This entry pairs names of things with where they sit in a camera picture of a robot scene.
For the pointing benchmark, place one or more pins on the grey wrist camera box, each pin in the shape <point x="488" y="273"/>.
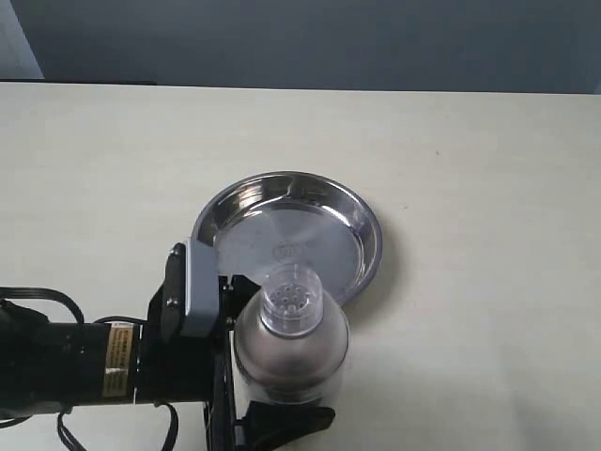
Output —
<point x="202" y="289"/>

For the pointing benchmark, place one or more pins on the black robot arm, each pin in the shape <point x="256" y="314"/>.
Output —
<point x="53" y="360"/>

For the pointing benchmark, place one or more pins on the clear plastic shaker bottle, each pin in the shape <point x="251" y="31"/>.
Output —
<point x="291" y="341"/>

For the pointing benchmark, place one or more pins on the round stainless steel tray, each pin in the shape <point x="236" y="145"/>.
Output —
<point x="278" y="218"/>

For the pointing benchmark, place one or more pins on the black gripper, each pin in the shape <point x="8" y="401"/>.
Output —
<point x="175" y="368"/>

